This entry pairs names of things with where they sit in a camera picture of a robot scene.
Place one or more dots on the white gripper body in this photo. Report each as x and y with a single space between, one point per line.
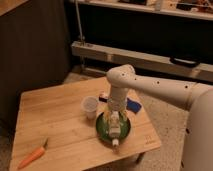
118 105

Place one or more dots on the clear plastic bottle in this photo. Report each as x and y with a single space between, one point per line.
114 128

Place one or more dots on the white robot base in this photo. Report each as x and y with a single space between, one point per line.
198 145

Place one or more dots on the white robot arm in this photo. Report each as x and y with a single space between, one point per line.
181 94

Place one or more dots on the green ceramic bowl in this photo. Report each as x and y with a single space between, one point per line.
102 128

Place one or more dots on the blue sponge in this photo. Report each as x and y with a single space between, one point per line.
133 106

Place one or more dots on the clear plastic cup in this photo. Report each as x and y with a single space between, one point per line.
89 106

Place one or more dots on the wooden table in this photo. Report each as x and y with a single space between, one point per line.
55 114

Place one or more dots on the orange carrot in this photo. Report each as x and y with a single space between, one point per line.
37 153

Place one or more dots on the metal pole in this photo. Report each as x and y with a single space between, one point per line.
81 37

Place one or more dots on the background shelf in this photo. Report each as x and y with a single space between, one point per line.
156 7

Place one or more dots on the black handle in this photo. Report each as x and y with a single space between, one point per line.
184 63

